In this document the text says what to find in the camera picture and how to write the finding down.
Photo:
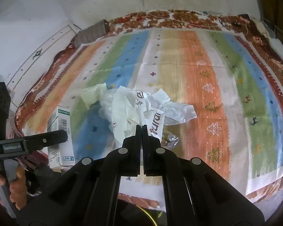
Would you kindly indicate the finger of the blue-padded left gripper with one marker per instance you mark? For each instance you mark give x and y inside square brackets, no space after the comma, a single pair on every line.
[40,141]

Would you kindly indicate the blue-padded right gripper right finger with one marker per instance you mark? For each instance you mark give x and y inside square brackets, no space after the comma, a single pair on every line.
[194,193]

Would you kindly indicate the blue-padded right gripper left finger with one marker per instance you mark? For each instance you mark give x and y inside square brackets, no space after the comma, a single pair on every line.
[86,194]

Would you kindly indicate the cream foil snack wrapper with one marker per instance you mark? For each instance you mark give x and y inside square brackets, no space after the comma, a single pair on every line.
[169,140]

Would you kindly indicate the pale green plastic pouch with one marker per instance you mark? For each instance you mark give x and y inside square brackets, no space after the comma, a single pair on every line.
[91,95]

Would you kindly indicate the clear plastic bag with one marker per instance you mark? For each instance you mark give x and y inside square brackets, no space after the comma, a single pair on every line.
[106,100]

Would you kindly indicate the person's left hand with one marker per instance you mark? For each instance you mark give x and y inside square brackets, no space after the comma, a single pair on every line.
[17,188]

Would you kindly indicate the white bed headboard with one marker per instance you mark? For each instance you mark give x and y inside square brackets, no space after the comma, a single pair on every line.
[38,63]

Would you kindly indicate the grey striped pillow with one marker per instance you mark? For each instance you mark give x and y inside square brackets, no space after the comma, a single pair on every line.
[92,33]

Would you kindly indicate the floral red brown blanket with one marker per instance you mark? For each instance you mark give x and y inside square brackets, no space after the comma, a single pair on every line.
[155,28]

